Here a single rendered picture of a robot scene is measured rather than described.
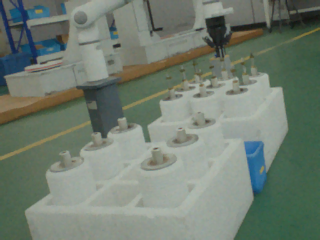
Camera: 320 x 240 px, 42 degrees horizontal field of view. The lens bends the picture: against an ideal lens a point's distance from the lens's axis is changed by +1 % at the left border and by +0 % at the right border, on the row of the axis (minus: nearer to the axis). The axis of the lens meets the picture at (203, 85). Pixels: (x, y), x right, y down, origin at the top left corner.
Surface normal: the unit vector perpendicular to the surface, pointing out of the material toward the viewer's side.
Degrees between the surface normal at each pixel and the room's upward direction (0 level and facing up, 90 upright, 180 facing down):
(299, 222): 0
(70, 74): 90
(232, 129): 90
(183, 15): 90
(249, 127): 90
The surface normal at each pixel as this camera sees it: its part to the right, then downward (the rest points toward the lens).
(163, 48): 0.77, -0.03
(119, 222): -0.36, 0.25
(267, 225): -0.18, -0.96
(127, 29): -0.60, 0.26
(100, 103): 0.11, 0.16
